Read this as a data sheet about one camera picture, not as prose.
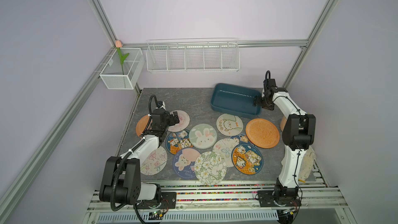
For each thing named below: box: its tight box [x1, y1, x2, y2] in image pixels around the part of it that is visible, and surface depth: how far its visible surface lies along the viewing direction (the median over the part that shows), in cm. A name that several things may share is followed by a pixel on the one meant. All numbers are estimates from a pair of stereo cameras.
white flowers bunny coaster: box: [194, 151, 227, 186], surface depth 85 cm
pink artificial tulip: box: [115, 39, 130, 76], surface depth 92 cm
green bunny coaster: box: [188, 123, 218, 149], surface depth 98 cm
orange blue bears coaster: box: [231, 143, 264, 175], surface depth 88 cm
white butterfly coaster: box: [212, 137, 240, 168], surface depth 93 cm
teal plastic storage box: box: [210, 82, 263, 119], surface depth 116 cm
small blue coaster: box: [230, 134, 254, 146], surface depth 96 cm
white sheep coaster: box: [216, 113, 244, 137], surface depth 104 cm
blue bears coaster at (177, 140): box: [165, 129, 193, 156], surface depth 96 cm
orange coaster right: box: [245, 118, 280, 149], surface depth 98 cm
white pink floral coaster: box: [139, 145, 168, 176], surface depth 88 cm
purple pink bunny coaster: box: [173, 147, 201, 179], surface depth 87 cm
